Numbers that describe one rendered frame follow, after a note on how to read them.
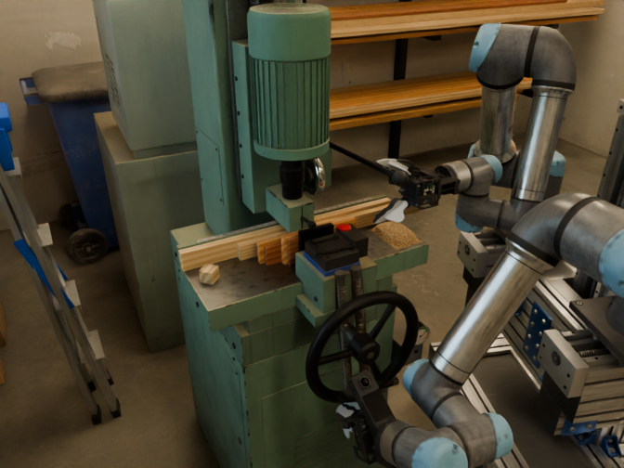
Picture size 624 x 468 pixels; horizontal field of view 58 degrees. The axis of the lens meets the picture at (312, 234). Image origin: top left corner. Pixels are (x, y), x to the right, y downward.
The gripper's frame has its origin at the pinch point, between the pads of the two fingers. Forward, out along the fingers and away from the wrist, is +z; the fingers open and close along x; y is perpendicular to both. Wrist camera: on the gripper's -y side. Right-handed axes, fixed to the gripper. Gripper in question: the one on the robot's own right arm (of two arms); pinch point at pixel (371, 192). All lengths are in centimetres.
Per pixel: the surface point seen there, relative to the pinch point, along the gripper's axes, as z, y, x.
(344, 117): -115, -196, 48
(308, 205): 10.4, -11.3, 5.6
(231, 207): 21.6, -34.5, 13.0
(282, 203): 15.7, -14.7, 5.3
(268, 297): 26.7, -0.3, 20.3
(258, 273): 25.5, -8.5, 18.7
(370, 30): -120, -180, -6
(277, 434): 26, -1, 65
